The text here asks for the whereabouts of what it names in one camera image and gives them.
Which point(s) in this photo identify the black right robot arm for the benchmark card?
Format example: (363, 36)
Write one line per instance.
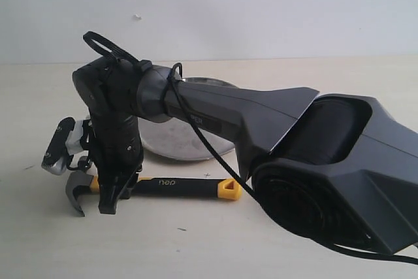
(337, 169)

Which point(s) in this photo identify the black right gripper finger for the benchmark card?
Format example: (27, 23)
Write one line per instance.
(112, 186)
(130, 186)

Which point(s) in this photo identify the yellow black claw hammer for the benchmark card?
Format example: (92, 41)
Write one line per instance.
(81, 183)

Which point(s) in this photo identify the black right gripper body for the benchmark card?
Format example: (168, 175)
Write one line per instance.
(120, 146)

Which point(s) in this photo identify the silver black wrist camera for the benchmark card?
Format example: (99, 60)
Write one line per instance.
(64, 145)

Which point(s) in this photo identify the round stainless steel plate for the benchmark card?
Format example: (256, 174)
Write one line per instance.
(177, 140)

